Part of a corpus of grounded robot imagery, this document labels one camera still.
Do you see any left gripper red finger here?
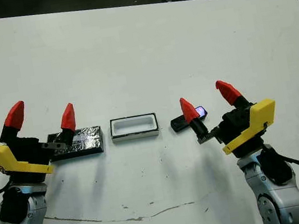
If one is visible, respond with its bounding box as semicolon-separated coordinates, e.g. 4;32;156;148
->
53;103;80;147
0;100;31;143

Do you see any glossy black box lid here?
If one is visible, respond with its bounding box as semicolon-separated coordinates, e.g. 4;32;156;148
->
45;124;108;163

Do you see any white camera box base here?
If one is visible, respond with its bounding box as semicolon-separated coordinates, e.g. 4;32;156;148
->
108;111;161;144

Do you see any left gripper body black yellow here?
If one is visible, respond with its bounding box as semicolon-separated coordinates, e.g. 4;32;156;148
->
0;129;71;189

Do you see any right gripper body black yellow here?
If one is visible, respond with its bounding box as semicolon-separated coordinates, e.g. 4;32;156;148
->
193;97;284;164

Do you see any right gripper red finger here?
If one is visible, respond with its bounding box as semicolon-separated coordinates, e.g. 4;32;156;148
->
215;75;254;113
180;94;209;139

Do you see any small black camera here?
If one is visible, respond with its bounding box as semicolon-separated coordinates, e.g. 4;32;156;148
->
168;104;211;134

